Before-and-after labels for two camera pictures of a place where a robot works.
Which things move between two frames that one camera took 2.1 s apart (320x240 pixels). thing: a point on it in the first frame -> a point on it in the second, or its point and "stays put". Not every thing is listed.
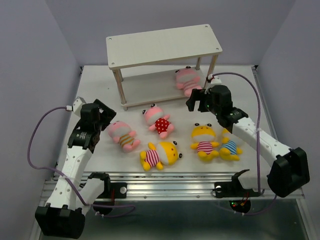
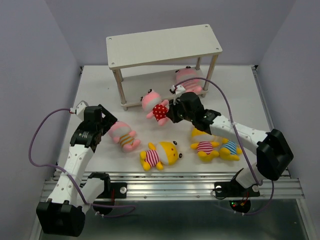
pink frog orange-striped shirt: (121, 133) stays put
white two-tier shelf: (144, 64) stays put
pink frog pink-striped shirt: (188, 79) stays put
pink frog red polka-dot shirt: (154, 116) -> (158, 108)
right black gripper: (198, 94) -> (173, 104)
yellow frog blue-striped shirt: (229, 151) stays put
